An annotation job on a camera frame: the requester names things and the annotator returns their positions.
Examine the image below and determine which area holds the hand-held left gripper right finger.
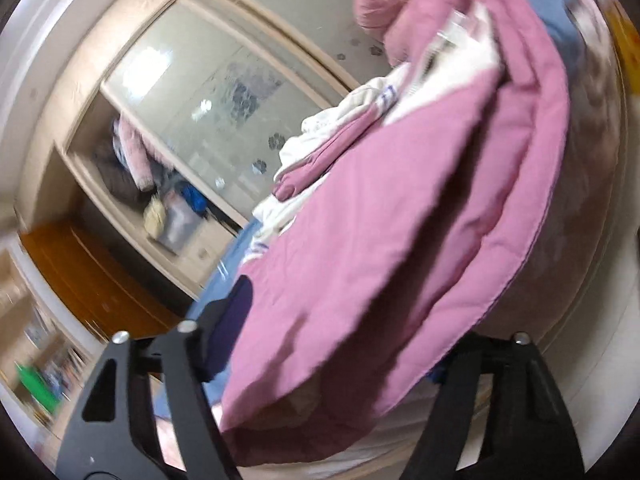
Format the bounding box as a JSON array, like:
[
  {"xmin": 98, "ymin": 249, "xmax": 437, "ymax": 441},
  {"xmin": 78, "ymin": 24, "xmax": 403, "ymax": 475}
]
[{"xmin": 400, "ymin": 332, "xmax": 586, "ymax": 480}]

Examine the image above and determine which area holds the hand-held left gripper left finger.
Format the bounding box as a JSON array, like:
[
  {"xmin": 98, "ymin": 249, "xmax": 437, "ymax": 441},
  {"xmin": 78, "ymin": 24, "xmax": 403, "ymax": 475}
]
[{"xmin": 52, "ymin": 275, "xmax": 256, "ymax": 480}]

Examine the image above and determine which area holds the white and pink jacket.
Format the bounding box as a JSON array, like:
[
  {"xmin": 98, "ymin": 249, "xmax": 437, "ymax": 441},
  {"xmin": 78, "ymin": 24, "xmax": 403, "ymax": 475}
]
[{"xmin": 217, "ymin": 0, "xmax": 626, "ymax": 466}]

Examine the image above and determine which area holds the blue plaid bed sheet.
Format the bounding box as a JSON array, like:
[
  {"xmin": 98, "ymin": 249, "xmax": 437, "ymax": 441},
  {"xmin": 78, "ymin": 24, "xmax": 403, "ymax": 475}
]
[{"xmin": 150, "ymin": 220, "xmax": 266, "ymax": 421}]

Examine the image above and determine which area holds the light wooden wardrobe drawer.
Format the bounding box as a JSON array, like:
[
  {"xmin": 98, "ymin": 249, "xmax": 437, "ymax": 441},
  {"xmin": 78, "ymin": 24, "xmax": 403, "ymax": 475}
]
[{"xmin": 177, "ymin": 230, "xmax": 236, "ymax": 281}]

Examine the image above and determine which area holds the clear plastic storage box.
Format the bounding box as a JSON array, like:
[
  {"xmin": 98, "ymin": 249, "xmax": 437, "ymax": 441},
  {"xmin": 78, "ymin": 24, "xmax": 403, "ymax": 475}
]
[{"xmin": 160, "ymin": 192, "xmax": 201, "ymax": 256}]

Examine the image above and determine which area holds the blue cloth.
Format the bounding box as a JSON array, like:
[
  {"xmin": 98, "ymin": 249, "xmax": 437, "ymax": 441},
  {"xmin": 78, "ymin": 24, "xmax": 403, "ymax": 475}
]
[{"xmin": 177, "ymin": 182, "xmax": 208, "ymax": 216}]

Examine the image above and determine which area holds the beige cloth bag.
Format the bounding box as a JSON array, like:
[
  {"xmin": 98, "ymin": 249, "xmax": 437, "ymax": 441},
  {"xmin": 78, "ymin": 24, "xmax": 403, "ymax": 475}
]
[{"xmin": 142, "ymin": 195, "xmax": 168, "ymax": 238}]

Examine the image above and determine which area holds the brown wooden door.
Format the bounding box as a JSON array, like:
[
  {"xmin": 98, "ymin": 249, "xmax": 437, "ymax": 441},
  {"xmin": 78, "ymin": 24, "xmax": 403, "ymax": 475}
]
[{"xmin": 20, "ymin": 217, "xmax": 186, "ymax": 341}]

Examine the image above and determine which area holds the dark brown garment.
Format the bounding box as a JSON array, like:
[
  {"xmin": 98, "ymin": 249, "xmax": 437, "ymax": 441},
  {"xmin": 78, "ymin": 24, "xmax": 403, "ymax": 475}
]
[{"xmin": 95, "ymin": 142, "xmax": 146, "ymax": 206}]

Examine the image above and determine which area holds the pink fluffy garment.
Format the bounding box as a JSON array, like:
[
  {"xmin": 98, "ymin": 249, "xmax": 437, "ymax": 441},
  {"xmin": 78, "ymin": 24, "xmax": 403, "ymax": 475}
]
[{"xmin": 115, "ymin": 115, "xmax": 156, "ymax": 193}]

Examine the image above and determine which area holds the bookshelf with books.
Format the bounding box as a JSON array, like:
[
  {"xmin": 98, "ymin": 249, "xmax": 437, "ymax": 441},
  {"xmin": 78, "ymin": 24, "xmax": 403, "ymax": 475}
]
[{"xmin": 0, "ymin": 255, "xmax": 86, "ymax": 411}]

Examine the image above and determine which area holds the light wooden wardrobe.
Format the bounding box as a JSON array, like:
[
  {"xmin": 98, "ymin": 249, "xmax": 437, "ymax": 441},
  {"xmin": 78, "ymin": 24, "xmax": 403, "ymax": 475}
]
[{"xmin": 0, "ymin": 0, "xmax": 391, "ymax": 301}]

